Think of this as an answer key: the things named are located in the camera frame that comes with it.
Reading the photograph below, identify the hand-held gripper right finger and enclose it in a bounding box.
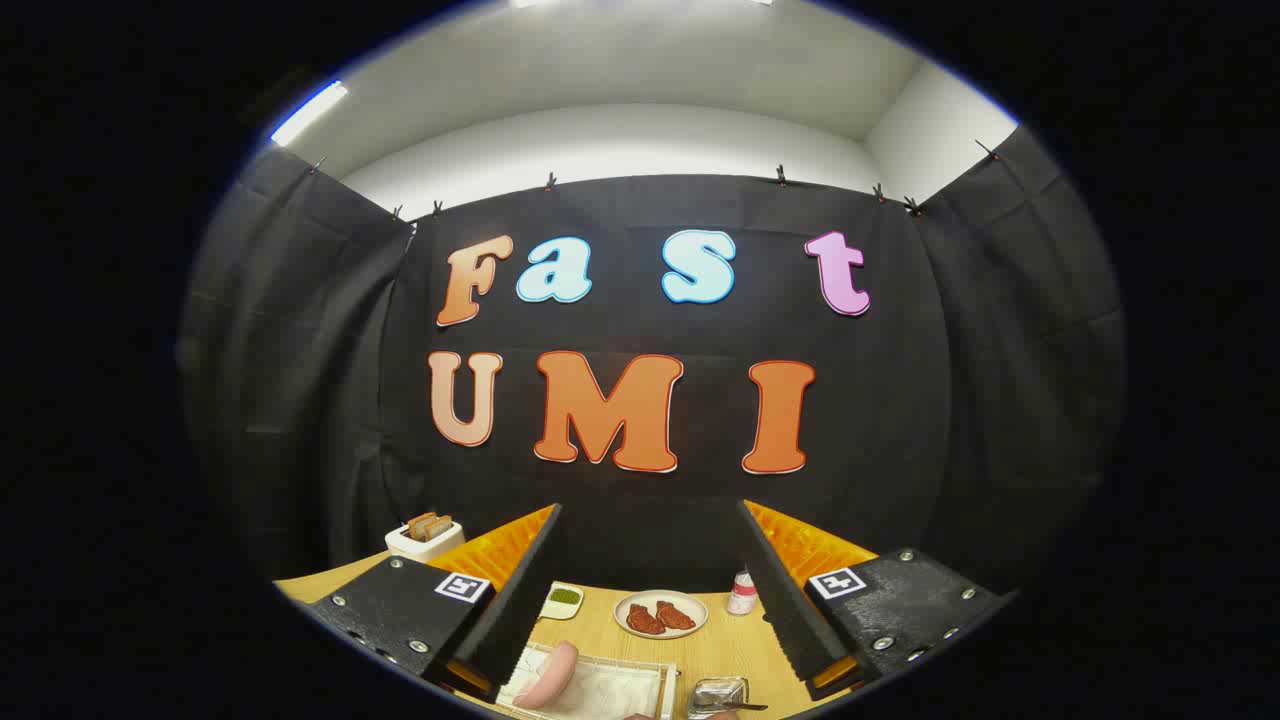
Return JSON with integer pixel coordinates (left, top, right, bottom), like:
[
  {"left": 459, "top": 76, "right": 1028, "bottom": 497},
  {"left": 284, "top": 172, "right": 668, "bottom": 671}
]
[{"left": 737, "top": 499, "right": 1013, "bottom": 703}]

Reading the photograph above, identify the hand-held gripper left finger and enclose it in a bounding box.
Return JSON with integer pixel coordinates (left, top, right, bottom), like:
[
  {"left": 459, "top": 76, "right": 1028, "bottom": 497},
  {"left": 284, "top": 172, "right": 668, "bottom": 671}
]
[{"left": 303, "top": 503, "right": 563, "bottom": 701}]

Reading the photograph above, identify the pink plate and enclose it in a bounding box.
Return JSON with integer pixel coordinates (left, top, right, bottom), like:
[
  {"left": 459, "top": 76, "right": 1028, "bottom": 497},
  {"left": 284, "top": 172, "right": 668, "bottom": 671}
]
[{"left": 513, "top": 640, "right": 579, "bottom": 711}]

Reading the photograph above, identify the metal wire basket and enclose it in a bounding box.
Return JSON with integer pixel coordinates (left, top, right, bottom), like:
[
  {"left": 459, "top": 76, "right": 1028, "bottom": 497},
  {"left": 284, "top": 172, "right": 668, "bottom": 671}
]
[{"left": 688, "top": 677, "right": 751, "bottom": 719}]

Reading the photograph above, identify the white wire dish rack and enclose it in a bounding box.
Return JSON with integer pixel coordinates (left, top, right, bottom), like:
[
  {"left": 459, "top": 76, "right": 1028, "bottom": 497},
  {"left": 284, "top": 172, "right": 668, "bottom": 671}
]
[{"left": 495, "top": 640, "right": 679, "bottom": 720}]

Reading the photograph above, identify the beige plate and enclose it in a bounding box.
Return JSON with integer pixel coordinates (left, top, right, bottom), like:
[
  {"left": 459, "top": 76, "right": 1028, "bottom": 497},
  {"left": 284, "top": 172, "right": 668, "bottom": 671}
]
[{"left": 613, "top": 590, "right": 709, "bottom": 639}]

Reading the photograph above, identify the white toaster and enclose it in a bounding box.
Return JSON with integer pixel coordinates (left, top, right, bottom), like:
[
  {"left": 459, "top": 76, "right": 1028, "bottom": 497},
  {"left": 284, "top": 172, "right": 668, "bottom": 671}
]
[{"left": 385, "top": 520, "right": 466, "bottom": 563}]

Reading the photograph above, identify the row of black cloth clips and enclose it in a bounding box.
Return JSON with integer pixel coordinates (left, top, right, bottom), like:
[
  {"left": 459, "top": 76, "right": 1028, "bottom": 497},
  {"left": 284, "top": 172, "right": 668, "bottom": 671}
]
[{"left": 305, "top": 140, "right": 1001, "bottom": 221}]

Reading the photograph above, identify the ceiling light strip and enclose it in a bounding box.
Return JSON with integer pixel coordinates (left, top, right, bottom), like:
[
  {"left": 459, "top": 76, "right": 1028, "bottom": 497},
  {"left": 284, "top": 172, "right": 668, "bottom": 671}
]
[{"left": 270, "top": 80, "right": 349, "bottom": 146}]

